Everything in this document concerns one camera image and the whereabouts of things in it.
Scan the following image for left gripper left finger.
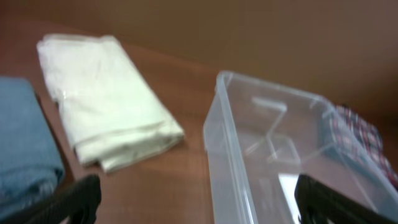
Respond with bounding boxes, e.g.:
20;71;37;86
1;174;101;224

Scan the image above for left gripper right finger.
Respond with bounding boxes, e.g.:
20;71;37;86
294;174;397;224

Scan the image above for red blue plaid shirt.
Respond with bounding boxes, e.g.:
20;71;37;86
318;105;397;188

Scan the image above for white label in container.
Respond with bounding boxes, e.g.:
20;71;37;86
278;174;301;224

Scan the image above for clear plastic storage container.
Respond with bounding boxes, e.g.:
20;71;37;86
203;71;397;224

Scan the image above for blue folded jeans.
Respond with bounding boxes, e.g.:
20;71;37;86
1;77;65;219

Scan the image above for cream folded cloth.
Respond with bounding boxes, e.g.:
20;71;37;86
37;34;185;172

